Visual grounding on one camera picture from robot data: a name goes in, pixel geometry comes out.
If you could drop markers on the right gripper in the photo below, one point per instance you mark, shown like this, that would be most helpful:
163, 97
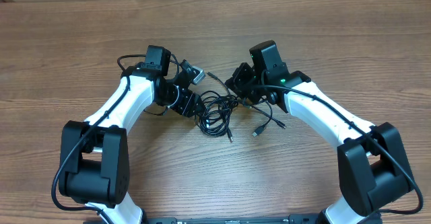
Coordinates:
241, 81

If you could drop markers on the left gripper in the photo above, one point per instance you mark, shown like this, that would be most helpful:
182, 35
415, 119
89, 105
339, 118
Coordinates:
190, 103

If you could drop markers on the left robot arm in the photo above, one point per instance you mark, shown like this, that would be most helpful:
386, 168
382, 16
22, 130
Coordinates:
94, 168

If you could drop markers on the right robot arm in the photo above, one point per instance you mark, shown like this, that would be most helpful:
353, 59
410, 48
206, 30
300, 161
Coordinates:
373, 167

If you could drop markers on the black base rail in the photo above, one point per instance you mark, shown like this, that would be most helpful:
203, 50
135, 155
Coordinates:
291, 219

